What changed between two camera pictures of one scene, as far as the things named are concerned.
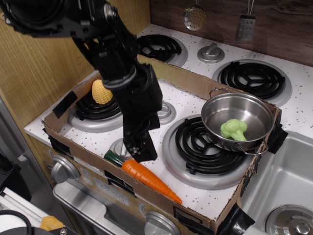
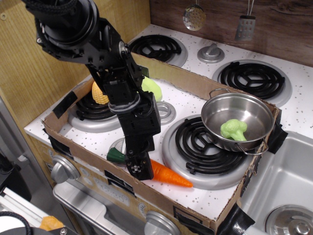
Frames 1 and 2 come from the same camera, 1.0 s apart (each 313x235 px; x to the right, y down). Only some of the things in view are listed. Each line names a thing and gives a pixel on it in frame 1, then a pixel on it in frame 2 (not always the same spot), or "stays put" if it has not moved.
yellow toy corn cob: x=100 y=94 stays put
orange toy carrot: x=137 y=170 -> x=162 y=172
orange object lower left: x=50 y=223 stays put
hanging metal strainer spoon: x=194 y=16 stays put
